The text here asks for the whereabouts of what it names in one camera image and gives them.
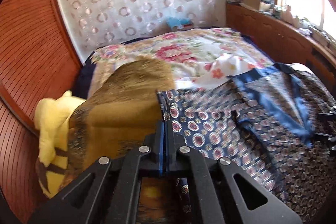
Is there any navy patterned silk garment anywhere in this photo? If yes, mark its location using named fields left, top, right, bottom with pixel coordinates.
left=158, top=63, right=335, bottom=223

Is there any mustard sunflower folded cloth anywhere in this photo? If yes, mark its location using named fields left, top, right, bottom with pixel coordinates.
left=61, top=59, right=175, bottom=188

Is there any wooden low cabinet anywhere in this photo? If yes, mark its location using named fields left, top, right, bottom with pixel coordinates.
left=226, top=3, right=335, bottom=92

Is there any yellow plush toy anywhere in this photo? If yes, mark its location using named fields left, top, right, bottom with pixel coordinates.
left=34, top=90, right=85, bottom=198

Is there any pink white bottle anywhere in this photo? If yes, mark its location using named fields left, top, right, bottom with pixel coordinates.
left=281, top=5, right=293, bottom=24

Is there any floral pink rose quilt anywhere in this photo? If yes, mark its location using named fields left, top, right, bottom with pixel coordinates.
left=91, top=27, right=274, bottom=89

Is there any cardboard box on cabinet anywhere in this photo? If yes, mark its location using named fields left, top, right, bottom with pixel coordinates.
left=240, top=0, right=260, bottom=11

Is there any wooden slatted headboard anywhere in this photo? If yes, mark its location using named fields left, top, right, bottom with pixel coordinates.
left=1, top=0, right=81, bottom=223

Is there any blue item at bedhead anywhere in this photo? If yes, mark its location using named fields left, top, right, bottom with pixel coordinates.
left=166, top=17, right=194, bottom=31

